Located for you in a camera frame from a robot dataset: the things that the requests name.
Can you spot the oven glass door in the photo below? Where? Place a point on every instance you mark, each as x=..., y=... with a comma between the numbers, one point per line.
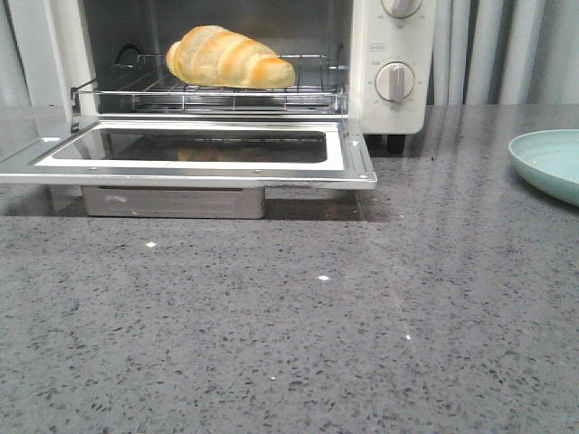
x=207, y=153

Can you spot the golden croissant bread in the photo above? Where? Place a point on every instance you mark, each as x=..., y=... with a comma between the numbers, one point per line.
x=213, y=56

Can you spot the lower oven knob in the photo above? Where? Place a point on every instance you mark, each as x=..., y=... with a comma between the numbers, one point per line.
x=394, y=82

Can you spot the oven knob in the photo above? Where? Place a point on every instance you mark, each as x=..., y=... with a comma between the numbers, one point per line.
x=394, y=82
x=401, y=9

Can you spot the white Toshiba toaster oven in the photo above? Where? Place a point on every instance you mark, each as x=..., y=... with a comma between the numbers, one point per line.
x=364, y=60

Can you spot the upper oven knob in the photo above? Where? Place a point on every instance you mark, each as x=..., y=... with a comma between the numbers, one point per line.
x=401, y=9

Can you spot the light green plate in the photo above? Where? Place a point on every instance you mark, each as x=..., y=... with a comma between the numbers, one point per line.
x=548, y=160

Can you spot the metal wire oven rack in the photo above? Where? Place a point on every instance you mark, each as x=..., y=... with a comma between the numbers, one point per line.
x=146, y=87

